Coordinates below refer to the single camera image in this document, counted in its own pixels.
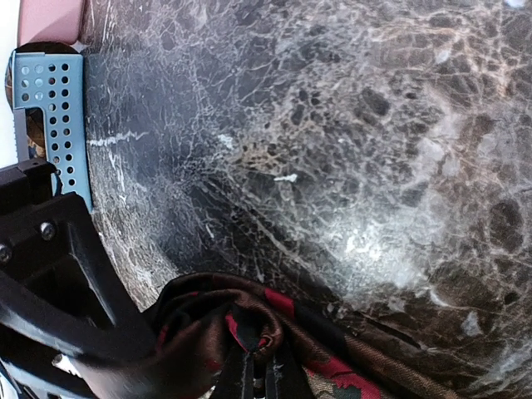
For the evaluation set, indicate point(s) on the blue perforated plastic basket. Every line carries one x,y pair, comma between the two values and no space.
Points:
53,84

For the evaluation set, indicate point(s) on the pink divided organizer tray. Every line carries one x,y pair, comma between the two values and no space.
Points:
50,21

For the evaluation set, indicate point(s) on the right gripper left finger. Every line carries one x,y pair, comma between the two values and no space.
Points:
59,292

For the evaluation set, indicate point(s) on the brown red patterned tie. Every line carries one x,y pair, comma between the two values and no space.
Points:
198,318

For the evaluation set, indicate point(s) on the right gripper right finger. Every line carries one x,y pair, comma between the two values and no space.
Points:
281,377

